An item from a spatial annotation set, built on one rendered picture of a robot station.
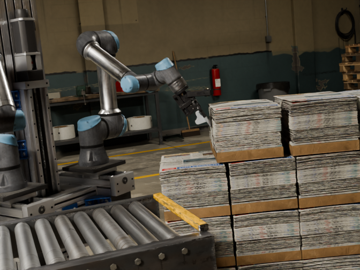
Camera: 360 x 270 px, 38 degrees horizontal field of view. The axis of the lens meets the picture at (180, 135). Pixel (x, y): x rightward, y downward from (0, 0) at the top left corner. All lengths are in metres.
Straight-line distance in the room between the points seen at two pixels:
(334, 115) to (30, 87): 1.33
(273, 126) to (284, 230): 0.45
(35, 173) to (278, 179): 1.09
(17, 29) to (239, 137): 1.09
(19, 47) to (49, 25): 6.27
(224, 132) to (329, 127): 0.45
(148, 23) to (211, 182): 6.98
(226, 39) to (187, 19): 0.82
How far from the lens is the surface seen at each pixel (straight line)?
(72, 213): 1.83
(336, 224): 2.36
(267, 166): 2.23
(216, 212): 2.25
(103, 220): 1.70
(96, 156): 2.53
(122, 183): 2.47
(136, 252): 1.38
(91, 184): 2.55
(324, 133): 2.27
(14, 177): 2.23
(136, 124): 8.29
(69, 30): 8.73
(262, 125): 2.21
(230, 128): 2.20
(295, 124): 2.24
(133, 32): 8.95
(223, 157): 2.20
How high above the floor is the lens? 1.27
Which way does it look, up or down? 8 degrees down
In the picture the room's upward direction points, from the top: 5 degrees counter-clockwise
